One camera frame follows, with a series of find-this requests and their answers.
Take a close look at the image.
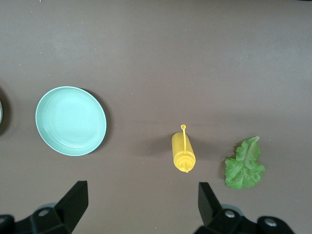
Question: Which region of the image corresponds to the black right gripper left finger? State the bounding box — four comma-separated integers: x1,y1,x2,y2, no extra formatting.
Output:
0,180,89,234

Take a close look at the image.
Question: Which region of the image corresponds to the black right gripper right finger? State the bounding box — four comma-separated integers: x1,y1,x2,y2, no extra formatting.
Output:
195,182,296,234

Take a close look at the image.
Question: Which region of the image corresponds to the yellow mustard squeeze bottle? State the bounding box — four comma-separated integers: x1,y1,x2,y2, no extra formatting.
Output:
172,124,196,174

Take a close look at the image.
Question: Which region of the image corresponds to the mint green round plate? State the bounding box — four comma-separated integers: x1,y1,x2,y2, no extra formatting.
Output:
35,85,107,156

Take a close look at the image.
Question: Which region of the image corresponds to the green lettuce leaf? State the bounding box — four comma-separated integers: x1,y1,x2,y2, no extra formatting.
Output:
224,136,266,190

